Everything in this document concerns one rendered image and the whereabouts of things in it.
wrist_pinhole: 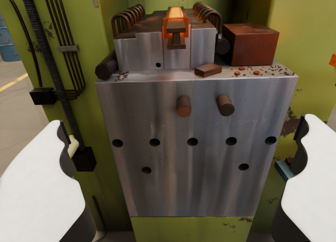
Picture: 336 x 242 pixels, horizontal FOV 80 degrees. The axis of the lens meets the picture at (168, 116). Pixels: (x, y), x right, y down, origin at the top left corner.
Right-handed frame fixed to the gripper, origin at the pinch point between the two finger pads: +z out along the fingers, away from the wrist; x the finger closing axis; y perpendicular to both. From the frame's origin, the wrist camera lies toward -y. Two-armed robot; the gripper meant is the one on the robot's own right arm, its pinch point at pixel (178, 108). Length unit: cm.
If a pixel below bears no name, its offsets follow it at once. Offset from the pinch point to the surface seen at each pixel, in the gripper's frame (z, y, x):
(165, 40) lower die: 30.7, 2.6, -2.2
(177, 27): 20.9, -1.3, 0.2
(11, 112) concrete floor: 170, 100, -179
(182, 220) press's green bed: 25, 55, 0
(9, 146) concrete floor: 114, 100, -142
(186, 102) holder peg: 21.9, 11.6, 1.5
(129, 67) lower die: 30.7, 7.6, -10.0
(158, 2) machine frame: 79, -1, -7
